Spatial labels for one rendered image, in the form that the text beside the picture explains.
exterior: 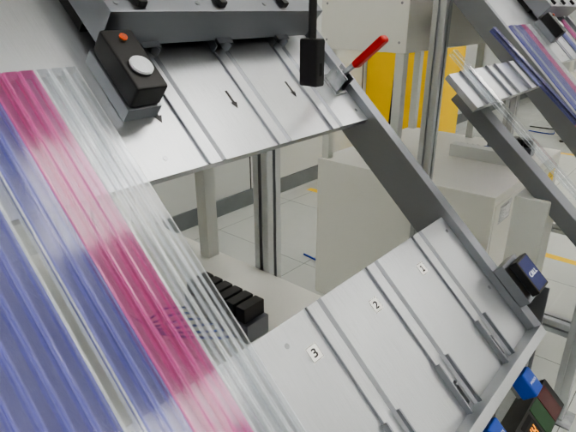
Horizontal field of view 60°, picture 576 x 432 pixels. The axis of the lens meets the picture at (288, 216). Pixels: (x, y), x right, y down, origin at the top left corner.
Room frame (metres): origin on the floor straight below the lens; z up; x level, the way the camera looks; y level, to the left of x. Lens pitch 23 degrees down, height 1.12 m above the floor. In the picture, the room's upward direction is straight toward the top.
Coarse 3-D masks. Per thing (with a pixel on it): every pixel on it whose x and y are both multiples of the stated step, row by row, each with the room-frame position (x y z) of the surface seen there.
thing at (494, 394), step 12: (528, 336) 0.54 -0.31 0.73; (540, 336) 0.54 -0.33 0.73; (516, 348) 0.52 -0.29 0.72; (528, 348) 0.51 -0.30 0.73; (516, 360) 0.48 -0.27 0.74; (504, 372) 0.47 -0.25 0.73; (516, 372) 0.47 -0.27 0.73; (492, 384) 0.46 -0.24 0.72; (504, 384) 0.45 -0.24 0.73; (480, 396) 0.44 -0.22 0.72; (492, 396) 0.42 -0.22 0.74; (504, 396) 0.43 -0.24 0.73; (480, 408) 0.41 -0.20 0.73; (492, 408) 0.41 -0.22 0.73; (468, 420) 0.40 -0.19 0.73; (480, 420) 0.39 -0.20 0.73
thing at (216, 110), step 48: (0, 0) 0.54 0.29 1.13; (48, 0) 0.58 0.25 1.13; (0, 48) 0.49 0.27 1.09; (48, 48) 0.52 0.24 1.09; (144, 48) 0.60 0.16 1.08; (192, 48) 0.65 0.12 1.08; (240, 48) 0.70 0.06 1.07; (288, 48) 0.77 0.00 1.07; (96, 96) 0.50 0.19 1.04; (192, 96) 0.58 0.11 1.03; (240, 96) 0.62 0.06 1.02; (288, 96) 0.68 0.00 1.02; (336, 96) 0.74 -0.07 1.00; (144, 144) 0.49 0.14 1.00; (192, 144) 0.52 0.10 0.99; (240, 144) 0.56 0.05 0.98; (288, 144) 0.61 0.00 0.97
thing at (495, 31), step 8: (496, 32) 1.03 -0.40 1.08; (504, 40) 1.02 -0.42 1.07; (512, 48) 1.01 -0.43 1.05; (512, 56) 1.01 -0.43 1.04; (520, 56) 1.00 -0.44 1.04; (520, 64) 0.99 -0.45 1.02; (528, 64) 0.99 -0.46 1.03; (528, 72) 0.98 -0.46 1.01; (536, 72) 0.98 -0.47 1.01; (536, 80) 0.97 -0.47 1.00; (544, 80) 0.97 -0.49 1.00; (544, 88) 0.96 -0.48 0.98; (552, 88) 0.96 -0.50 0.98; (552, 96) 0.95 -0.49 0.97; (560, 104) 0.94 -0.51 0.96; (568, 112) 0.93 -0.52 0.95
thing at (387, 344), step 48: (432, 240) 0.61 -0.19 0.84; (336, 288) 0.46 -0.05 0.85; (384, 288) 0.50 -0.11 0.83; (432, 288) 0.54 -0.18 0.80; (480, 288) 0.58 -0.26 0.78; (288, 336) 0.39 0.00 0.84; (336, 336) 0.41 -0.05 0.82; (384, 336) 0.44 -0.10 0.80; (432, 336) 0.48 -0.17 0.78; (480, 336) 0.51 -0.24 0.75; (288, 384) 0.35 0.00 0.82; (336, 384) 0.37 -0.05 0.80; (384, 384) 0.40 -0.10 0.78; (432, 384) 0.42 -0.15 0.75; (480, 384) 0.45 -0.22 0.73
